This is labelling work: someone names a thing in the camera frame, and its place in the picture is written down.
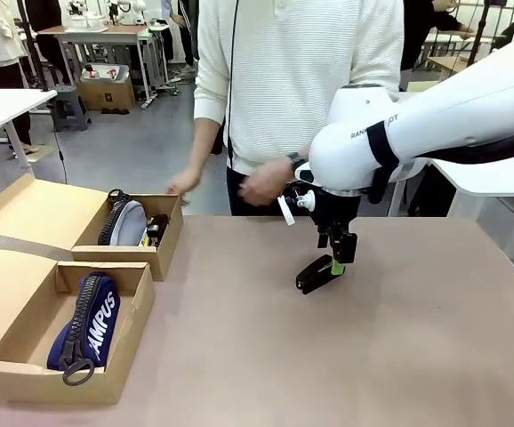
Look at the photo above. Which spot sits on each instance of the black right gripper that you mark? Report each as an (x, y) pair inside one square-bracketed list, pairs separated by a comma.
[(334, 209)]

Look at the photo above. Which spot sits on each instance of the grey zipper pencil case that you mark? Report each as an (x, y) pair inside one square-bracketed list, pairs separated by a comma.
[(128, 222)]

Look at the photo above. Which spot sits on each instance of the navy zipper pencil case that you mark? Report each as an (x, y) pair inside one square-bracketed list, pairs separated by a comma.
[(101, 311)]

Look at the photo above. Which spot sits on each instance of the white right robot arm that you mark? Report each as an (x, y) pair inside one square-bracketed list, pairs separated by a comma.
[(461, 102)]

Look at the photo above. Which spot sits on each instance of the person's right forearm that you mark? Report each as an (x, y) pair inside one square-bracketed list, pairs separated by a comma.
[(203, 142)]

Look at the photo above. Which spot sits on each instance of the small cardboard box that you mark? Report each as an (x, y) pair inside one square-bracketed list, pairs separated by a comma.
[(39, 209)]

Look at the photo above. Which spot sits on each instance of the large cardboard box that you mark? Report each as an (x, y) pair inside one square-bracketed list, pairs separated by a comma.
[(17, 307)]

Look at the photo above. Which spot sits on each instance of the person's left hand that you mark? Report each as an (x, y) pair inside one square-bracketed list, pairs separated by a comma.
[(266, 182)]

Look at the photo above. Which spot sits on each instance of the person's right hand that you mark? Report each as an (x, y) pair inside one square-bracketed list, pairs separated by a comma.
[(186, 181)]

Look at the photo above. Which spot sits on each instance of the person's black trousers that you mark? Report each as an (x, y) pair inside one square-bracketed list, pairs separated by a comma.
[(261, 211)]

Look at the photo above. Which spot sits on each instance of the person in white sweater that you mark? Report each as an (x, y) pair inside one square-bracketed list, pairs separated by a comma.
[(283, 75)]

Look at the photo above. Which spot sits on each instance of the large white work table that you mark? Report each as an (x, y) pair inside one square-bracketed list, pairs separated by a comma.
[(497, 178)]

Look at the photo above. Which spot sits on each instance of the light wooden table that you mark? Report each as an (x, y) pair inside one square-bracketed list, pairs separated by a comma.
[(448, 64)]

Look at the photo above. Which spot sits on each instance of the bystander in black top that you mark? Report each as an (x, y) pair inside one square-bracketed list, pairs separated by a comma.
[(421, 35)]

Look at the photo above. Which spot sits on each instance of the thin black stand pole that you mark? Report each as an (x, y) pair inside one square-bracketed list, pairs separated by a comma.
[(479, 31)]

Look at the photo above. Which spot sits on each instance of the bystander in dark tracksuit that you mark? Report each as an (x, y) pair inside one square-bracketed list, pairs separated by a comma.
[(185, 26)]

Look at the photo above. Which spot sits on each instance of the brown cardboard carton on floor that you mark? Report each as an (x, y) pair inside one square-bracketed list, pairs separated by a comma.
[(106, 95)]

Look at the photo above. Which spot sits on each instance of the clear plastic storage bin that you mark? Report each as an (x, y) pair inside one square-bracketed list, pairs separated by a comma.
[(106, 73)]

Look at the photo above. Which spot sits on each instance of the grey plastic step stool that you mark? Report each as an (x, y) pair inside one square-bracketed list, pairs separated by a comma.
[(68, 107)]

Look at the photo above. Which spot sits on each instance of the brown top grey desk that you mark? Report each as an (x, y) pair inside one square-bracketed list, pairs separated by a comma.
[(106, 33)]

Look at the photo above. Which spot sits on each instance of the white table with white legs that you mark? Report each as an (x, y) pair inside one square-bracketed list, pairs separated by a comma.
[(3, 107)]

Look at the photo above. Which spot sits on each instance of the black tripod pole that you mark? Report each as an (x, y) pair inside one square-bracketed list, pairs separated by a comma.
[(32, 44)]

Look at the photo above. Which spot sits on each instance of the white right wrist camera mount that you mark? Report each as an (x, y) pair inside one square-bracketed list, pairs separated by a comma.
[(308, 201)]

